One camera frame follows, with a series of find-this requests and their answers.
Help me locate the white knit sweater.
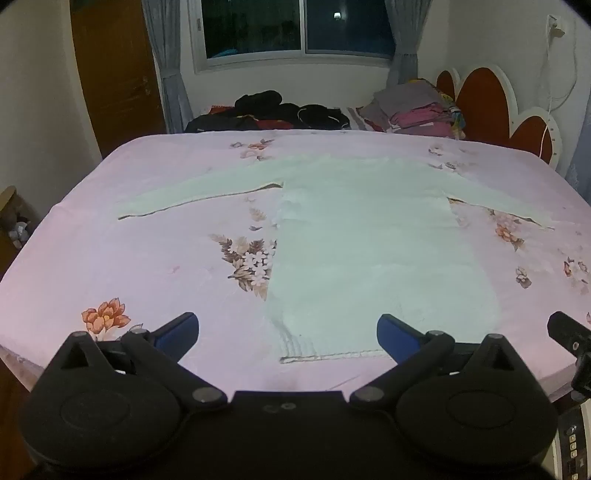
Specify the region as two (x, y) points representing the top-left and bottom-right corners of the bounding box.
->
(115, 154), (557, 365)

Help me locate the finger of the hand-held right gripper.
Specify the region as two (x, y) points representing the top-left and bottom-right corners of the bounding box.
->
(547, 311), (591, 398)

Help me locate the pile of dark clothes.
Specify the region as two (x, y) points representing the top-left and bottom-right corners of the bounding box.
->
(185, 90), (352, 134)

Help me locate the stack of folded clothes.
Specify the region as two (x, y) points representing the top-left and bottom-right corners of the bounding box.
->
(358, 78), (467, 140)

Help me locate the striped bed sheet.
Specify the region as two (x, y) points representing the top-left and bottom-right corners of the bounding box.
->
(345, 107), (376, 133)

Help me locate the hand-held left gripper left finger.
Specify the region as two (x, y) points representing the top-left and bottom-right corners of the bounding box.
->
(44, 311), (229, 415)

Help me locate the brown wooden door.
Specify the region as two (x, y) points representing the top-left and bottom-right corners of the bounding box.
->
(69, 0), (167, 160)

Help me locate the petal-shaped brown headboard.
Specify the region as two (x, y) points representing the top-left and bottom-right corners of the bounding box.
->
(435, 65), (563, 172)

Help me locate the wooden bedside table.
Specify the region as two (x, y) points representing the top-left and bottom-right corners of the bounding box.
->
(0, 185), (37, 278)

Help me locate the white cable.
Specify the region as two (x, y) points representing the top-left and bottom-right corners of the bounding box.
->
(537, 28), (579, 158)

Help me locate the white appliance with buttons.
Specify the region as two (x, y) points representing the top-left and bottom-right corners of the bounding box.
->
(553, 401), (591, 480)

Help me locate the grey curtain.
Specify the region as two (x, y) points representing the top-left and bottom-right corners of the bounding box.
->
(141, 0), (195, 134)
(385, 0), (435, 87)

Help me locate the pink floral bedsheet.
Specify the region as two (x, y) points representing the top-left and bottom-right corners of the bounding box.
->
(0, 129), (591, 402)

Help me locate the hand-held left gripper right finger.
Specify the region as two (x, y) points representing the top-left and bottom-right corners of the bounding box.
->
(348, 314), (533, 414)

